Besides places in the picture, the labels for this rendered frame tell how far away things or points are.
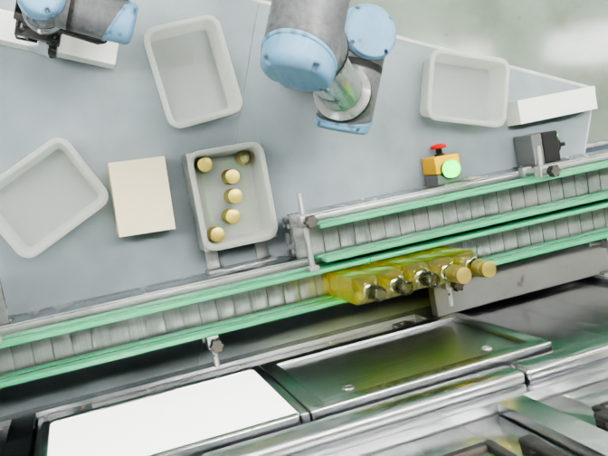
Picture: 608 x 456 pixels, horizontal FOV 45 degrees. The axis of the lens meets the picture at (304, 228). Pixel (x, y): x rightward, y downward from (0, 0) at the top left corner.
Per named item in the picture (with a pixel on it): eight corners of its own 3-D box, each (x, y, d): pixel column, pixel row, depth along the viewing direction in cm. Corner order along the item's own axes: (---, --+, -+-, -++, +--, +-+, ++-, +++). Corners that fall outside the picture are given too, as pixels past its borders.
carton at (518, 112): (504, 103, 192) (517, 100, 186) (579, 89, 199) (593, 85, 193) (508, 126, 192) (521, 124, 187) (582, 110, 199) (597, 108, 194)
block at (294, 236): (286, 258, 168) (294, 261, 162) (279, 217, 167) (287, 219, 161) (300, 254, 170) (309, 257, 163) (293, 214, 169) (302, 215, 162)
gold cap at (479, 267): (483, 257, 150) (495, 259, 146) (486, 273, 150) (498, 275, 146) (469, 261, 149) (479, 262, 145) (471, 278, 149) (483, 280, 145)
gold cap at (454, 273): (445, 282, 147) (456, 284, 143) (445, 264, 147) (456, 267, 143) (460, 281, 148) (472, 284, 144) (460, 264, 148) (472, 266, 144)
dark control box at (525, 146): (516, 166, 194) (535, 166, 186) (511, 137, 193) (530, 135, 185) (542, 161, 196) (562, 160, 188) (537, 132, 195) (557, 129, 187)
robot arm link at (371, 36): (381, 23, 160) (406, 7, 147) (368, 82, 160) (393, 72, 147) (330, 7, 157) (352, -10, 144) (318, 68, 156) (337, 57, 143)
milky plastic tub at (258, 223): (198, 251, 168) (205, 253, 160) (180, 155, 166) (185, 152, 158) (270, 235, 173) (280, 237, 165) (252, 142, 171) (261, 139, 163)
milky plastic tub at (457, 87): (415, 53, 185) (432, 47, 176) (492, 64, 192) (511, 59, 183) (410, 122, 185) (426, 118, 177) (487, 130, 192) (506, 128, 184)
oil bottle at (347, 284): (324, 294, 165) (359, 308, 144) (319, 270, 164) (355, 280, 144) (346, 288, 166) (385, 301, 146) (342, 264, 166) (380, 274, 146)
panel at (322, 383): (44, 436, 138) (37, 511, 106) (42, 422, 138) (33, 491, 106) (459, 324, 164) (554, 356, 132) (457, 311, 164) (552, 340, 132)
